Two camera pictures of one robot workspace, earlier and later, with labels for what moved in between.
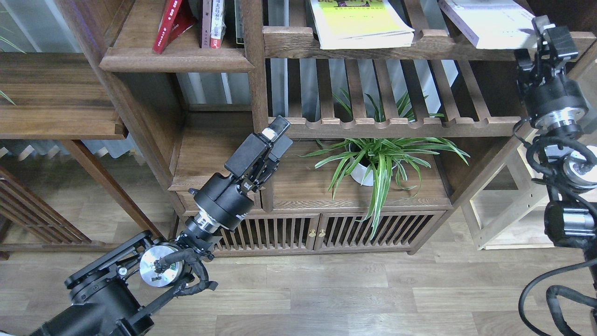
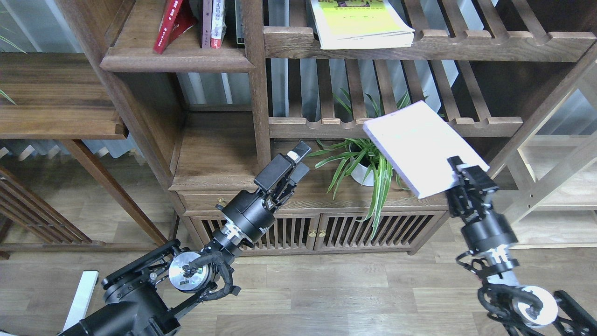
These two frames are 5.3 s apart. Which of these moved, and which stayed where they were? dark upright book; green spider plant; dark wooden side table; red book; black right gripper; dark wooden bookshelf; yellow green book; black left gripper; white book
Moved: black left gripper; black right gripper; white book
Stayed: green spider plant; yellow green book; red book; dark upright book; dark wooden bookshelf; dark wooden side table
